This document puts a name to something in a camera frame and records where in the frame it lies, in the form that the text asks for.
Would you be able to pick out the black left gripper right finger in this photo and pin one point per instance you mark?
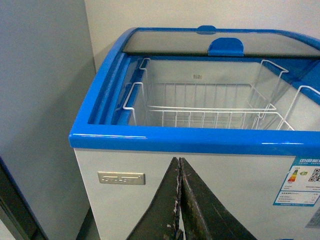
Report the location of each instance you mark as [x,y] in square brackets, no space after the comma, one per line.
[204,216]

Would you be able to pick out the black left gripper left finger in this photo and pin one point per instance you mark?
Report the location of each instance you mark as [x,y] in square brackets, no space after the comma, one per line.
[161,220]

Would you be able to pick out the glass sliding freezer lid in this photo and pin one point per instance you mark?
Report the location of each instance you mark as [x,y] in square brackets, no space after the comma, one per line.
[214,42]

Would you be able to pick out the silver brand nameplate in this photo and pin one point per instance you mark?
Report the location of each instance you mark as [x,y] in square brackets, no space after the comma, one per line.
[121,178]

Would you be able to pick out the blue energy label sticker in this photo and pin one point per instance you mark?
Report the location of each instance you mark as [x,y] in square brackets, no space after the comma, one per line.
[301,186]

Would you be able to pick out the white blue chest freezer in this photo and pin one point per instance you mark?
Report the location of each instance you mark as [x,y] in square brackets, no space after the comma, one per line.
[244,168]

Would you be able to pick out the grey cabinet on left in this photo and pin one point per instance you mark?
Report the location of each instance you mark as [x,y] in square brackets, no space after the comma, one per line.
[46,68]

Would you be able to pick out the white wire basket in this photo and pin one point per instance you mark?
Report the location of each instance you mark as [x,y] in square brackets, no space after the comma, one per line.
[206,94]
[299,112]

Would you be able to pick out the dark metal frame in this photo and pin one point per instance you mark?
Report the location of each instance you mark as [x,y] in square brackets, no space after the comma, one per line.
[14,212]

